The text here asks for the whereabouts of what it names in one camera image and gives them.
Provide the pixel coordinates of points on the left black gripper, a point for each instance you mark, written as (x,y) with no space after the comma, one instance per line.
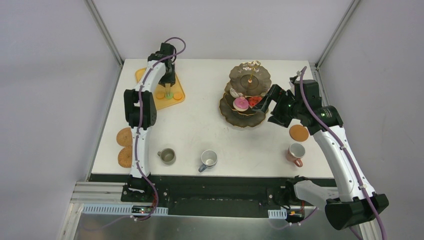
(168,81)

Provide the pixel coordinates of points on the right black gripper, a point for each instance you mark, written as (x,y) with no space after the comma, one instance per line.
(276,103)

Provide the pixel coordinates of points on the red strawberry donut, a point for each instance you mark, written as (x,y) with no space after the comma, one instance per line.
(254,100)

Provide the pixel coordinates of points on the pink handled metal tongs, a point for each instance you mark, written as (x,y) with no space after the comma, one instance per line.
(168,88)

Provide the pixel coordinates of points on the pink frosted donut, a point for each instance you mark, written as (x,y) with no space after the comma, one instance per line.
(241,104)

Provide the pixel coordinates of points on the white striped donut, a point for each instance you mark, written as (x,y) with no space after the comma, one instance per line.
(235,94)

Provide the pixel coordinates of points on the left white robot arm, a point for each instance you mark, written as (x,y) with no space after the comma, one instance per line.
(141,112)

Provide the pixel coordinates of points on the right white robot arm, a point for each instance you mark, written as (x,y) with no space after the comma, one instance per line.
(357,201)

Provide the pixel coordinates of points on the orange round coaster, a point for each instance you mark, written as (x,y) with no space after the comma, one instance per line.
(299,133)

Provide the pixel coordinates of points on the three tier glass stand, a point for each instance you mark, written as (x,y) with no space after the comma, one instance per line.
(250,79)

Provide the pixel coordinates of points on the green sandwich cookie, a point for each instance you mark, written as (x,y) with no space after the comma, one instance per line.
(169,95)

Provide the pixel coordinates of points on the orange sandwich cookie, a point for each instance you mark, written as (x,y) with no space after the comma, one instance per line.
(160,95)
(178,96)

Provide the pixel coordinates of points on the pink mug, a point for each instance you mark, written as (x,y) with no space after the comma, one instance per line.
(295,153)

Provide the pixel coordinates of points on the yellow serving tray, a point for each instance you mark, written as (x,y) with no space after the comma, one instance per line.
(165,103)

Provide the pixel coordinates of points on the blue grey mug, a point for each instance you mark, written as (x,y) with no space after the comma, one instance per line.
(209,159)

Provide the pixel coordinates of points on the grey small cup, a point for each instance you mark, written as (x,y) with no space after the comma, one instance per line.
(167,156)

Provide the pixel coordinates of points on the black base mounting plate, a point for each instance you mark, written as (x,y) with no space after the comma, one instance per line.
(218,196)

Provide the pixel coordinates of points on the right white cable duct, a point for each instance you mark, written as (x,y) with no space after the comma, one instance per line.
(277,214)

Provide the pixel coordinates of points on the white cable duct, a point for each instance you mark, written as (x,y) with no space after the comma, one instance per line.
(277,214)
(123,210)

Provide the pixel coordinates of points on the aluminium frame rail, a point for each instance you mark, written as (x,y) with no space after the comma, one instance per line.
(97,192)

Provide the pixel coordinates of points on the left white cable duct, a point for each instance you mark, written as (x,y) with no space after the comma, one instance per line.
(123,210)

